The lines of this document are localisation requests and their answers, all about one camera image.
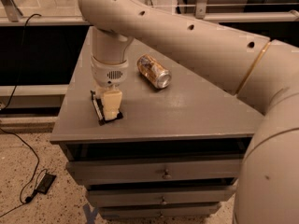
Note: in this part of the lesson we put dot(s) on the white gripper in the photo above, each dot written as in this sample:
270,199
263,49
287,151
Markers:
108,74

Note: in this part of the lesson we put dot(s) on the black rxbar chocolate wrapper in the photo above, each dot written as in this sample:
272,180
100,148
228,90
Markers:
99,110

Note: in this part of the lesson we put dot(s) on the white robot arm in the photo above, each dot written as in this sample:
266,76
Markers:
259,71

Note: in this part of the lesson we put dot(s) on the crushed brown soda can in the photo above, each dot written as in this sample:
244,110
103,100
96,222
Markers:
154,72

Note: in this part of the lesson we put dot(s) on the grey drawer cabinet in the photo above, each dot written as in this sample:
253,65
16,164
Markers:
188,118

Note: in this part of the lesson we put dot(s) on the top grey drawer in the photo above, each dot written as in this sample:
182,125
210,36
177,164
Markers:
90,173

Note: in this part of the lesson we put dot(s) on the grey drawer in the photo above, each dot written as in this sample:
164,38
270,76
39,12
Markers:
90,173
164,196
168,210

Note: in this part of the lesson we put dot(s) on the black power adapter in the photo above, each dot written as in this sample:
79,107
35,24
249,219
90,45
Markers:
45,183

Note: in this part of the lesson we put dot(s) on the middle grey drawer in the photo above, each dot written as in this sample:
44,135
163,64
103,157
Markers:
164,196

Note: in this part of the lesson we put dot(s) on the bottom grey drawer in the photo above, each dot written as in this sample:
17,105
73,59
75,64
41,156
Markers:
168,210

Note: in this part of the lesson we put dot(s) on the metal window railing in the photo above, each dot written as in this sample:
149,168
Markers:
220,11

